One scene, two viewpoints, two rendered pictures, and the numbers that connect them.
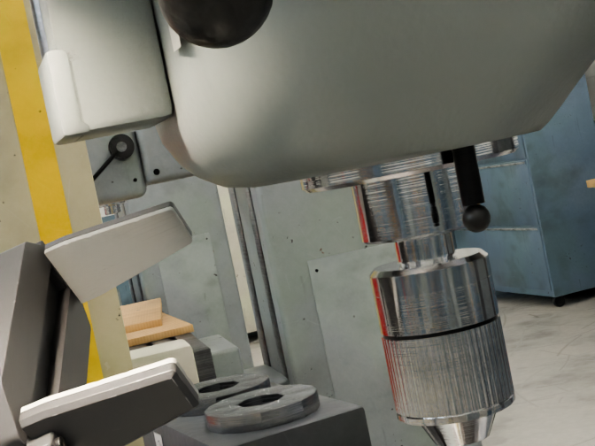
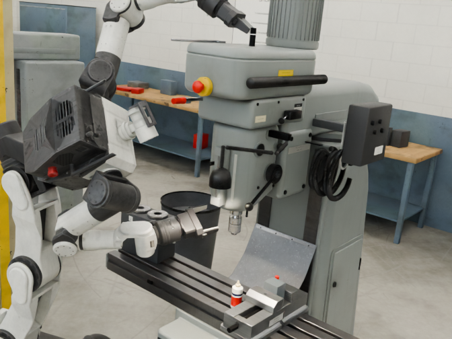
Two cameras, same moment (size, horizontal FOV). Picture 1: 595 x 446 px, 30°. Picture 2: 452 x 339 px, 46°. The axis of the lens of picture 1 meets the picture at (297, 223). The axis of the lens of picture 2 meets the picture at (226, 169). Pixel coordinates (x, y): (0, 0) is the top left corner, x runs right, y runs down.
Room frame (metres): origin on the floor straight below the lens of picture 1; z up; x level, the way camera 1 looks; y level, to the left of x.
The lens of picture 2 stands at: (-1.06, 1.05, 1.96)
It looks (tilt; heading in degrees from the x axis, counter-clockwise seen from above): 16 degrees down; 325
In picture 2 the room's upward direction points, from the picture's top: 5 degrees clockwise
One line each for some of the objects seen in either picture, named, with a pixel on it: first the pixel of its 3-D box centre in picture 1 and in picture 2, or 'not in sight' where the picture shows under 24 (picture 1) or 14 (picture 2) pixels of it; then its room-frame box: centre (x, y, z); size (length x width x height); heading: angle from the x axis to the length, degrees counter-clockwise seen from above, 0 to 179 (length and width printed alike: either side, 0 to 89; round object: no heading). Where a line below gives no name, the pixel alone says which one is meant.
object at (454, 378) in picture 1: (444, 346); (235, 224); (0.43, -0.05, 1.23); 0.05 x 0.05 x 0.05
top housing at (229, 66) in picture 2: not in sight; (251, 69); (0.44, -0.06, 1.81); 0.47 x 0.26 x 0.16; 107
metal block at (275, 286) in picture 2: not in sight; (274, 289); (0.24, -0.11, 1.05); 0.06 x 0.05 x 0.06; 16
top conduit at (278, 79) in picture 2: not in sight; (289, 81); (0.30, -0.12, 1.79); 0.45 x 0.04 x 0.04; 107
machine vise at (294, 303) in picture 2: not in sight; (267, 305); (0.23, -0.08, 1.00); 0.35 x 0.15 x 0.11; 106
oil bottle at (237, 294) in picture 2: not in sight; (237, 294); (0.35, -0.02, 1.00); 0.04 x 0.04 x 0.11
